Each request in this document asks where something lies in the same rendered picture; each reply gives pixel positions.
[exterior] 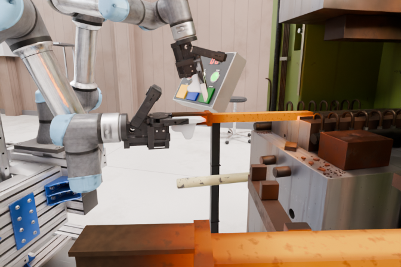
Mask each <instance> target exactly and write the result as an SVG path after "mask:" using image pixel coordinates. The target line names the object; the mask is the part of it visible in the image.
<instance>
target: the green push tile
mask: <svg viewBox="0 0 401 267"><path fill-rule="evenodd" d="M214 91H215V88H208V89H207V93H208V98H207V100H206V102H205V101H204V99H203V95H202V93H201V95H200V97H199V100H198V101H199V102H200V103H205V104H209V102H210V100H211V98H212V95H213V93H214Z"/></svg>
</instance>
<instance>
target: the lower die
mask: <svg viewBox="0 0 401 267"><path fill-rule="evenodd" d="M386 109H400V108H376V109H362V110H386ZM334 111H360V110H334ZM312 112H314V113H317V112H332V111H312ZM342 115H343V114H339V116H340V125H339V129H340V131H349V128H350V123H351V116H350V115H349V114H346V116H345V118H342ZM313 116H314V115H312V116H298V118H297V120H284V121H272V132H273V133H275V134H276V135H279V136H281V137H282V138H284V139H286V140H288V141H290V142H297V143H298V144H297V145H298V146H299V147H301V148H303V149H305V150H306V151H319V145H317V144H313V143H312V142H311V140H310V137H311V135H312V134H315V133H319V129H320V126H321V117H320V116H319V115H318V116H317V117H316V119H313ZM354 117H355V120H354V130H359V129H361V130H363V127H364V126H365V119H366V117H365V115H364V114H363V113H360V114H359V117H356V113H354ZM324 118H325V124H324V130H325V132H330V131H334V129H335V126H336V121H337V118H336V116H335V115H334V114H333V115H332V116H331V118H330V119H328V114H325V115H324ZM379 119H380V115H379V114H378V113H374V114H373V115H372V117H369V123H368V130H370V129H377V126H378V123H379ZM392 121H393V114H392V113H391V112H387V113H386V114H385V116H383V123H382V127H383V128H382V129H388V128H390V126H391V125H392ZM395 126H396V128H401V112H399V114H398V115H397V118H396V124H395ZM284 134H285V135H286V137H284ZM394 144H401V138H399V139H393V145H394Z"/></svg>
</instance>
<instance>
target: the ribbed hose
mask: <svg viewBox="0 0 401 267"><path fill-rule="evenodd" d="M277 3H278V5H277V20H276V36H275V48H274V68H273V81H272V101H271V111H276V100H277V83H278V69H279V55H280V40H281V27H282V24H281V23H279V10H280V0H277Z"/></svg>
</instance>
